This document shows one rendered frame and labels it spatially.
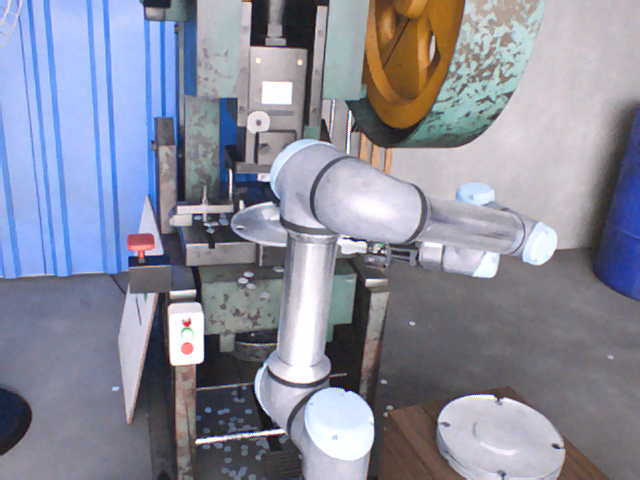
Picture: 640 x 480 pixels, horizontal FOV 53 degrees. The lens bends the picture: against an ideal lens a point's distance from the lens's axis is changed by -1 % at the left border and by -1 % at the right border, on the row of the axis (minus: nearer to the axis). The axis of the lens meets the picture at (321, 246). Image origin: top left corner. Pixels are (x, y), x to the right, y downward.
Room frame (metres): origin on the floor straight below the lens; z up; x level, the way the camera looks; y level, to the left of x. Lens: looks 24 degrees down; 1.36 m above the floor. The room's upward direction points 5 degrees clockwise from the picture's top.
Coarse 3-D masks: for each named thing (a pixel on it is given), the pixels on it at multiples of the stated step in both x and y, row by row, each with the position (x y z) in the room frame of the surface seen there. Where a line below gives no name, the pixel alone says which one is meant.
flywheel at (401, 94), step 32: (384, 0) 1.94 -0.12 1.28; (416, 0) 1.67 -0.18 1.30; (448, 0) 1.57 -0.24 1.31; (384, 32) 1.92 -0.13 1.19; (416, 32) 1.71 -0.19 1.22; (448, 32) 1.55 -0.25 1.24; (416, 64) 1.69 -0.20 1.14; (448, 64) 1.45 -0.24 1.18; (384, 96) 1.79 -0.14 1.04; (416, 96) 1.67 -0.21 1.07
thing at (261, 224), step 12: (264, 204) 1.52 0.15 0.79; (240, 216) 1.43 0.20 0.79; (252, 216) 1.43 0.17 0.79; (264, 216) 1.44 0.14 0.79; (276, 216) 1.42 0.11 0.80; (252, 228) 1.35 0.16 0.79; (264, 228) 1.36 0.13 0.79; (276, 228) 1.35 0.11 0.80; (252, 240) 1.28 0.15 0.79; (264, 240) 1.28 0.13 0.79; (276, 240) 1.29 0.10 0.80
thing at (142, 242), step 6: (132, 234) 1.33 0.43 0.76; (138, 234) 1.33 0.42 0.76; (144, 234) 1.34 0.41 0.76; (150, 234) 1.34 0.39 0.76; (132, 240) 1.30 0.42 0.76; (138, 240) 1.30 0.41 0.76; (144, 240) 1.30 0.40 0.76; (150, 240) 1.31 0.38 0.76; (132, 246) 1.27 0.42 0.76; (138, 246) 1.28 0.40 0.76; (144, 246) 1.28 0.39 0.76; (150, 246) 1.29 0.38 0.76; (138, 252) 1.31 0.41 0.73; (144, 252) 1.31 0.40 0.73
